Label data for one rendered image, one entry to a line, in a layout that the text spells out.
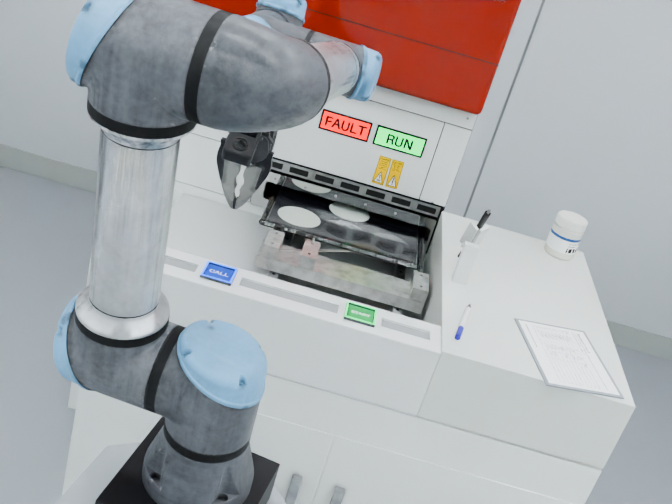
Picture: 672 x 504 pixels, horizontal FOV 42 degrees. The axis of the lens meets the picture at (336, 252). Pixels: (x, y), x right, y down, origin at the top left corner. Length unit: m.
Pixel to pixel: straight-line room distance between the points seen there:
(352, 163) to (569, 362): 0.72
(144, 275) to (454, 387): 0.70
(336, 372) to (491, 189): 2.20
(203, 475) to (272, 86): 0.53
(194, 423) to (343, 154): 1.06
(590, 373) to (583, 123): 2.07
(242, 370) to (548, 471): 0.76
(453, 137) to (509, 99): 1.54
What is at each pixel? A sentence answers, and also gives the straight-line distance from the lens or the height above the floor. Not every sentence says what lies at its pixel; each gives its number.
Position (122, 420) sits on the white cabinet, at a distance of 1.71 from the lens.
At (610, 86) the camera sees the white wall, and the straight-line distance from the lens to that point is 3.57.
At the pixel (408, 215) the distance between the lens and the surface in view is 2.06.
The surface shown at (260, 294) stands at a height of 0.96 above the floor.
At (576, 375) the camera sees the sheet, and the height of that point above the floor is 0.97.
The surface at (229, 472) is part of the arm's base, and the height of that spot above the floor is 0.94.
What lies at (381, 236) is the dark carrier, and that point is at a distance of 2.00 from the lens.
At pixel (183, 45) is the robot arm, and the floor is 1.49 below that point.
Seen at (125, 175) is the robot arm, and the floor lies 1.33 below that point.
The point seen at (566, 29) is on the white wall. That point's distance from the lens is 3.49.
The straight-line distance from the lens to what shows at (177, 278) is 1.51.
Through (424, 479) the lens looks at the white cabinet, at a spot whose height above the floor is 0.69.
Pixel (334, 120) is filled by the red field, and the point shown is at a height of 1.10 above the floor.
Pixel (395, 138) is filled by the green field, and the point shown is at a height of 1.10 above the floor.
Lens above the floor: 1.73
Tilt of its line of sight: 26 degrees down
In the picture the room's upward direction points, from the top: 17 degrees clockwise
